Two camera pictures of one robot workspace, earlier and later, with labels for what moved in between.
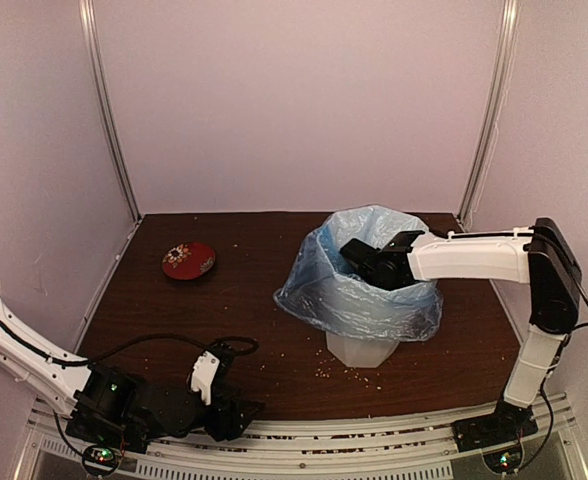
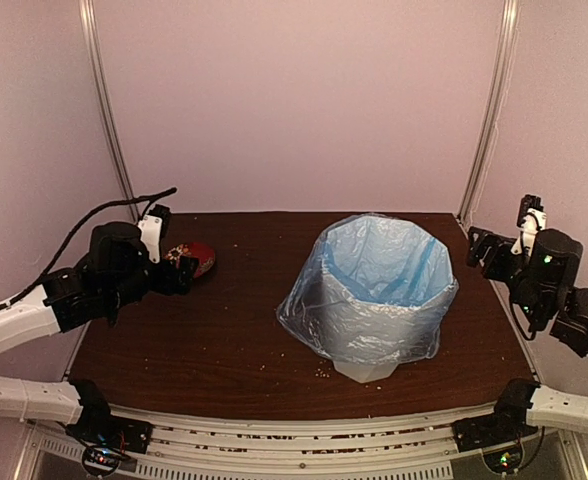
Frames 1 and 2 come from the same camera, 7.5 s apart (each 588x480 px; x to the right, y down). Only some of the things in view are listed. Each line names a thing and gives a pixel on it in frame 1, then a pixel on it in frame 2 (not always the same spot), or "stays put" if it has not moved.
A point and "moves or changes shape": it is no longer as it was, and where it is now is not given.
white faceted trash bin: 360,352 → 362,372
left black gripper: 231,429 → 183,276
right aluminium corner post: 494,109 stays put
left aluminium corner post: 88,17 stays put
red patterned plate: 188,260 stays put
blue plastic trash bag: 321,289 moves or changes shape
